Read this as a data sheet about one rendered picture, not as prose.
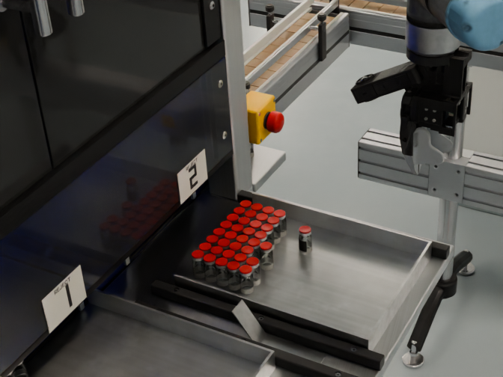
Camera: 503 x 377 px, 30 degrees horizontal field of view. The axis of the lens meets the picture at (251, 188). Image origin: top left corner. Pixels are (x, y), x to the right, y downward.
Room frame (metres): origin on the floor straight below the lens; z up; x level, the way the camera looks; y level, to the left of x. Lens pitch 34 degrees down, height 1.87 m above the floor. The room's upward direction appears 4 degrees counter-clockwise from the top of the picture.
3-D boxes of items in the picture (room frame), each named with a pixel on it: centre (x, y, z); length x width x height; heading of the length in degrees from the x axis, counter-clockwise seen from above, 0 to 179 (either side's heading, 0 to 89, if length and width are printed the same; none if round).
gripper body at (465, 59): (1.17, -0.27, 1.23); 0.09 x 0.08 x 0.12; 59
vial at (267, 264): (1.22, -0.02, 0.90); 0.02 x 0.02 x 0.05
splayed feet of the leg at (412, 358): (2.04, -0.53, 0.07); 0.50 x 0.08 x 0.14; 149
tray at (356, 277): (1.20, -0.08, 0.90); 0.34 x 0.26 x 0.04; 58
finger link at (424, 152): (1.15, -0.26, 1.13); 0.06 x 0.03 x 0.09; 59
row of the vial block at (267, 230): (1.24, 0.00, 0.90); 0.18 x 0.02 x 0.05; 148
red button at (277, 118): (1.51, -0.05, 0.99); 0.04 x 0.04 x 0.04; 59
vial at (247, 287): (1.17, 0.02, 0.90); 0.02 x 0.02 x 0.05
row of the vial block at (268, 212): (1.26, 0.01, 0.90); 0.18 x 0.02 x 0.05; 148
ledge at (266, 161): (1.57, 0.02, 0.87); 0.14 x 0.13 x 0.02; 59
